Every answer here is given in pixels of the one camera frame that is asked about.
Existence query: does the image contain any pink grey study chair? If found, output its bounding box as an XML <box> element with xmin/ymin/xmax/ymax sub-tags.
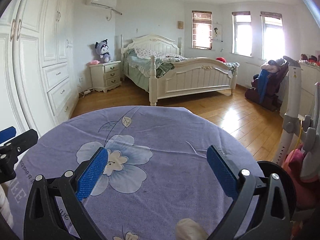
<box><xmin>283</xmin><ymin>82</ymin><xmax>319</xmax><ymax>239</ymax></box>

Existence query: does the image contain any white pole stand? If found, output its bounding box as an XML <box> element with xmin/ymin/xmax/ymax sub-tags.
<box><xmin>272</xmin><ymin>56</ymin><xmax>302</xmax><ymax>166</ymax></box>

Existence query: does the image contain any white cabinet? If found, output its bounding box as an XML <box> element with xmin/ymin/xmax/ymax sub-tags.
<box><xmin>279</xmin><ymin>61</ymin><xmax>320</xmax><ymax>118</ymax></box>

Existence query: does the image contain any white wardrobe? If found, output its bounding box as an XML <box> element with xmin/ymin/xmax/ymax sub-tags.
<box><xmin>1</xmin><ymin>0</ymin><xmax>78</xmax><ymax>136</ymax></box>

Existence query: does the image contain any yellow cable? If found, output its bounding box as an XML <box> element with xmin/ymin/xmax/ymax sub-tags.
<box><xmin>294</xmin><ymin>119</ymin><xmax>304</xmax><ymax>153</ymax></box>

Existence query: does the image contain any white nightstand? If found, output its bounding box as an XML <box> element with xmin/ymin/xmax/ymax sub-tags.
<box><xmin>89</xmin><ymin>61</ymin><xmax>121</xmax><ymax>93</ymax></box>

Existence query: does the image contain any white gloved right hand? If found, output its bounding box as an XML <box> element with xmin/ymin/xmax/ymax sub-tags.
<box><xmin>175</xmin><ymin>218</ymin><xmax>209</xmax><ymax>240</ymax></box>

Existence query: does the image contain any dark massage chair with clothes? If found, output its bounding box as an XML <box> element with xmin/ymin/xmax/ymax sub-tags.
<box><xmin>245</xmin><ymin>57</ymin><xmax>289</xmax><ymax>111</ymax></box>

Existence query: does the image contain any white wooden bed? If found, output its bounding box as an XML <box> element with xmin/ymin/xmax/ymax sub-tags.
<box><xmin>120</xmin><ymin>34</ymin><xmax>240</xmax><ymax>106</ymax></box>

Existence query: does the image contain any purple plush toy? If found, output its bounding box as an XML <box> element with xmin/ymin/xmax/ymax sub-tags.
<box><xmin>95</xmin><ymin>39</ymin><xmax>111</xmax><ymax>63</ymax></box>

